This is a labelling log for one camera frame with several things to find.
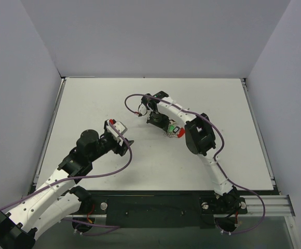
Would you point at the keyring bunch with coloured tags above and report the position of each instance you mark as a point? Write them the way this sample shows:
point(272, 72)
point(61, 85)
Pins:
point(174, 130)

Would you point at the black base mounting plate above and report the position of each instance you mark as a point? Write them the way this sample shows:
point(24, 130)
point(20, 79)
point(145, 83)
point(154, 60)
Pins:
point(158, 209)

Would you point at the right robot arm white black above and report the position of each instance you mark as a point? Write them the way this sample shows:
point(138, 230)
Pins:
point(202, 138)

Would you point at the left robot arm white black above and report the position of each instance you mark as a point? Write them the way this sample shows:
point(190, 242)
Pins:
point(60, 195)

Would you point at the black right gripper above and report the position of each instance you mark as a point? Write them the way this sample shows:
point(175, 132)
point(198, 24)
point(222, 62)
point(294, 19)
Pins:
point(158, 121)

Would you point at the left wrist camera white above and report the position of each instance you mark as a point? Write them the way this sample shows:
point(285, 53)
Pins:
point(115, 128)

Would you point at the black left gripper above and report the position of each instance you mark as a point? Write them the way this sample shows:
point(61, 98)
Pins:
point(123, 147)

